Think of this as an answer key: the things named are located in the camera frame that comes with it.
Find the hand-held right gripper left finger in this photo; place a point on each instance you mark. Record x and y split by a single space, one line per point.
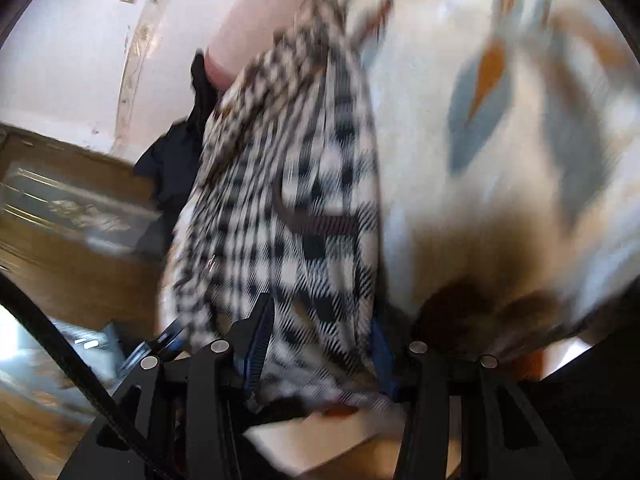
257 342

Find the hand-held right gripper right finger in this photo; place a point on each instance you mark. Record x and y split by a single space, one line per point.
382 357

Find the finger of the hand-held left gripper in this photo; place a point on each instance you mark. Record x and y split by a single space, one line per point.
167 337

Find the black white checked jacket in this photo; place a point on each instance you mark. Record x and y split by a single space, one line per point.
280 200

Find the beige cardboard box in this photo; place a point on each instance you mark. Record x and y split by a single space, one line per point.
320 440

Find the wooden cabinet with glass door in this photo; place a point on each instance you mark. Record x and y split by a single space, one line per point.
75 220

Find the dark navy cloth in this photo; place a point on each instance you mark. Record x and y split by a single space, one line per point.
172 160

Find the leaf print blanket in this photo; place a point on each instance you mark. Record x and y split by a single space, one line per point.
500 185

